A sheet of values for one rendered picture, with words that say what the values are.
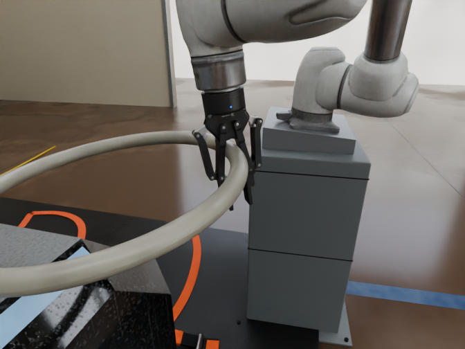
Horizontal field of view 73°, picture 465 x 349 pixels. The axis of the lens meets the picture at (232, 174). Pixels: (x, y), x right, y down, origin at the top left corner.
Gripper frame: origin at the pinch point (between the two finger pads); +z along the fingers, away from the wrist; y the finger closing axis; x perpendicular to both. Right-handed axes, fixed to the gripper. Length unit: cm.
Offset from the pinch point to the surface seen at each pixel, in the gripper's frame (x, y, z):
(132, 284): -3.9, 25.3, 17.4
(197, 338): -40, 15, 82
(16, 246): -5.7, 42.5, 1.8
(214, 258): -89, -6, 86
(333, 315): -27, -40, 84
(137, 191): -191, 30, 79
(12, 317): 10.2, 40.1, 4.7
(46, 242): -5.6, 37.5, 2.5
